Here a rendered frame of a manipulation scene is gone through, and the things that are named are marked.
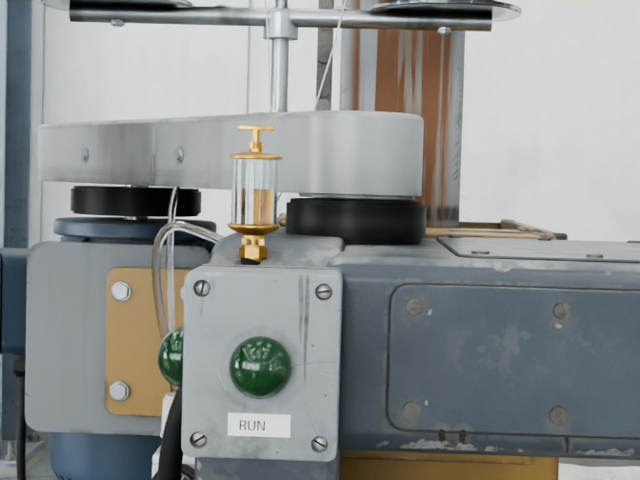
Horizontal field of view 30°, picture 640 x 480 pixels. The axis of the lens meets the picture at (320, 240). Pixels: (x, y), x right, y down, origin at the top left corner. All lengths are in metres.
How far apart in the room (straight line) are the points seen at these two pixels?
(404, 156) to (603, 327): 0.18
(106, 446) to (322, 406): 0.52
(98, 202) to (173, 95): 4.80
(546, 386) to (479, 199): 5.19
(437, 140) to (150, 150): 0.31
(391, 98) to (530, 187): 4.74
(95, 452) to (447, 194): 0.39
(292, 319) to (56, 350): 0.50
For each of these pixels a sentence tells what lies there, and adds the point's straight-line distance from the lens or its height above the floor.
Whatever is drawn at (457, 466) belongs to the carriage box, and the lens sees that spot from 0.93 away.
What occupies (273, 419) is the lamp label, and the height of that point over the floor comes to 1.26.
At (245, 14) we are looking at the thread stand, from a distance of 0.96.
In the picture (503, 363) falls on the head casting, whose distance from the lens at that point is 0.62.
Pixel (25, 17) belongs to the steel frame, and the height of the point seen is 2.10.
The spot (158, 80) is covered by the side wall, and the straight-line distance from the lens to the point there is 5.88.
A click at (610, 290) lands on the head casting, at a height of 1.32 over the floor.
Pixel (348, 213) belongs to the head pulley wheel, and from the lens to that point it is 0.72.
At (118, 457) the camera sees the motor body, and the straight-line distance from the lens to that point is 1.08.
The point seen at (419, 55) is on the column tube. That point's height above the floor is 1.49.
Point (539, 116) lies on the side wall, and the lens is 5.85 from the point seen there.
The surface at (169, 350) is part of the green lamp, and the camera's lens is 0.59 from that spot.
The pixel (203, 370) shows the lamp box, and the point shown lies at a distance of 0.58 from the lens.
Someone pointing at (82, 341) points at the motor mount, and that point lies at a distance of 1.04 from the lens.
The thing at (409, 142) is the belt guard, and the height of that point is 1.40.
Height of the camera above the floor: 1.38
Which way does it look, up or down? 3 degrees down
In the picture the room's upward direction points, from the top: 2 degrees clockwise
